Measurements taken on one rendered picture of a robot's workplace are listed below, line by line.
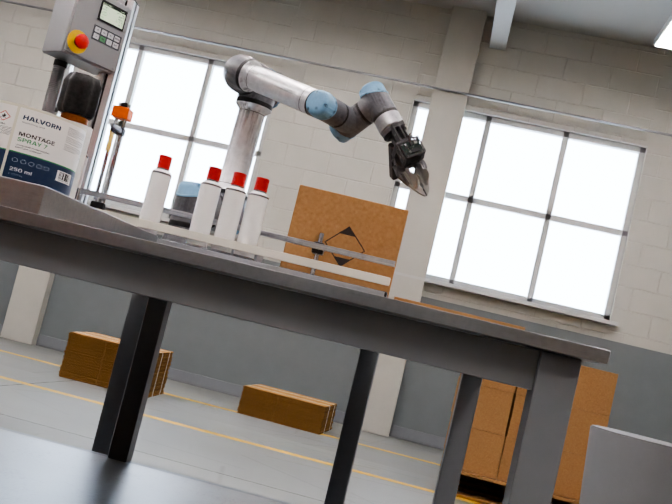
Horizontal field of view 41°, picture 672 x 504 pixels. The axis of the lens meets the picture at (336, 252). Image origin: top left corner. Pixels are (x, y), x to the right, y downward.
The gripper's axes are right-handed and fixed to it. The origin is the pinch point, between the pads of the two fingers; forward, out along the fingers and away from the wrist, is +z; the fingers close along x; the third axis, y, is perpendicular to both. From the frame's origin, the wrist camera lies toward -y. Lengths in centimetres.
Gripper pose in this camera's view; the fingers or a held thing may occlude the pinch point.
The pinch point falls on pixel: (423, 193)
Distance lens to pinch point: 246.3
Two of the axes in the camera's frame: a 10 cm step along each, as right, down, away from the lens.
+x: 9.0, -3.4, 2.7
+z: 4.2, 8.5, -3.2
